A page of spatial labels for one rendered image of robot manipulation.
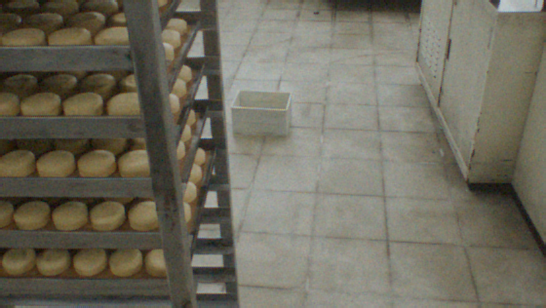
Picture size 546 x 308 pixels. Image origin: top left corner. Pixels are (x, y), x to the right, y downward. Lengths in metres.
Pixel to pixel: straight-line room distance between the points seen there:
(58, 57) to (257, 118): 2.28
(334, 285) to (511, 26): 1.15
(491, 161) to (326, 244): 0.79
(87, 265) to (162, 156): 0.29
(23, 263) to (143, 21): 0.49
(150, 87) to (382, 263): 1.66
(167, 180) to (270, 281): 1.43
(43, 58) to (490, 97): 1.92
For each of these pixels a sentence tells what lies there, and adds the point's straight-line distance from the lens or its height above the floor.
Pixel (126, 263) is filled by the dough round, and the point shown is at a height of 0.88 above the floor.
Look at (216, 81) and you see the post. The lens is 1.12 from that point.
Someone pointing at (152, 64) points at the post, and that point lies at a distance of 0.63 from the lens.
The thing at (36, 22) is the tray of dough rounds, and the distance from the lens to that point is 0.80.
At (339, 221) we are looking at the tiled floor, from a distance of 2.37.
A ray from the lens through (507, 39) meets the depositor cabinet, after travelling 2.28.
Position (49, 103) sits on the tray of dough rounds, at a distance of 0.78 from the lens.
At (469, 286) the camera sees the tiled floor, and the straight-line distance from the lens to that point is 2.18.
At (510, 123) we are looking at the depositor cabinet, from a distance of 2.45.
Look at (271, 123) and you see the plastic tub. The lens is 2.92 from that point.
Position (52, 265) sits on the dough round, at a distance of 0.94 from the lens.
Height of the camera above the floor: 1.47
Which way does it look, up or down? 32 degrees down
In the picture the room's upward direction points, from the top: 1 degrees counter-clockwise
